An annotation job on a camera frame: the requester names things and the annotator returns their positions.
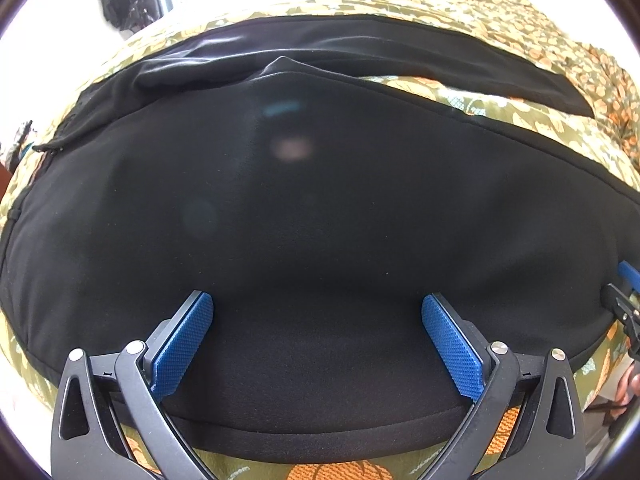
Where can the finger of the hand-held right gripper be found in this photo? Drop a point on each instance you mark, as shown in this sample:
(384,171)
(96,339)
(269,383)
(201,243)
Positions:
(627,272)

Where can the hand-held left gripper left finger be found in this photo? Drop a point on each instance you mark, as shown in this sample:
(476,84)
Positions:
(181,345)

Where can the black pants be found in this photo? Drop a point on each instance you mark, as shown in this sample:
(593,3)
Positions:
(300,210)

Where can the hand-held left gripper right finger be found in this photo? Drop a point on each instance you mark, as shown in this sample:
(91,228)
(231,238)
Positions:
(450,345)

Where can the green pumpkin print blanket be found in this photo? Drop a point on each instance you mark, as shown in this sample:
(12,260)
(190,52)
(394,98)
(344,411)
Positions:
(525,25)

